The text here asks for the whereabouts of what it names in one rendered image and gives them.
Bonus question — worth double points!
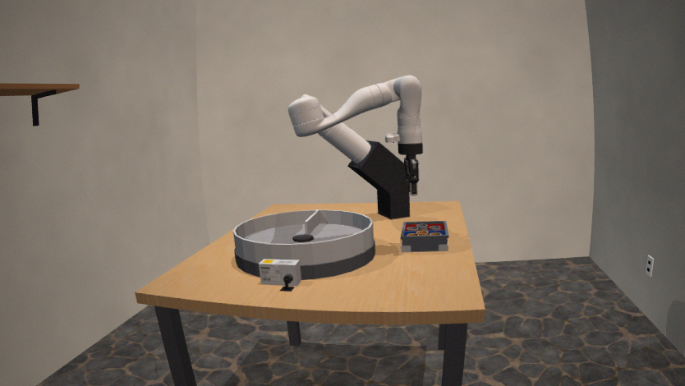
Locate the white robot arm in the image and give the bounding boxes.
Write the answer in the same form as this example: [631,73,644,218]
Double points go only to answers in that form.
[288,76,422,163]

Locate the grey round turntable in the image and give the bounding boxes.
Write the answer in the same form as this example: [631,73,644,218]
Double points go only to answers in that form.
[233,209,375,292]

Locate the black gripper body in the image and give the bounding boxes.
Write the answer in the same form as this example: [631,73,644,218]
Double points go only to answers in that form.
[398,143,423,171]

